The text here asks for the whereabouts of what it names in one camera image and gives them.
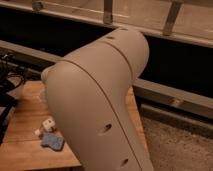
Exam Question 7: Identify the white plastic bottle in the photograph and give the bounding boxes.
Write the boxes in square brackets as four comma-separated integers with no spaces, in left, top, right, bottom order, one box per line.
[34,117,56,136]

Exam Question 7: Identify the wooden board table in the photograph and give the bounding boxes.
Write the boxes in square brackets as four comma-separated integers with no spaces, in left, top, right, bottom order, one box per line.
[0,79,151,171]

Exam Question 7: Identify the metal window rail frame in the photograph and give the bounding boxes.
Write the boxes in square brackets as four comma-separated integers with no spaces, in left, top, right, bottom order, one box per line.
[0,0,213,48]

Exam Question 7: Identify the black cables and equipment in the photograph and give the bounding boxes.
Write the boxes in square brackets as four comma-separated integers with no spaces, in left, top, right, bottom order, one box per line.
[0,51,29,144]

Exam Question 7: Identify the blue sponge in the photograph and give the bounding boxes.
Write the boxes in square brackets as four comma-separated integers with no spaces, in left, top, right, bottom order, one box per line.
[41,133,65,151]

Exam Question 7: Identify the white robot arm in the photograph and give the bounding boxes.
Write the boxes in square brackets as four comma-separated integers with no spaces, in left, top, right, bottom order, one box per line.
[41,28,154,171]

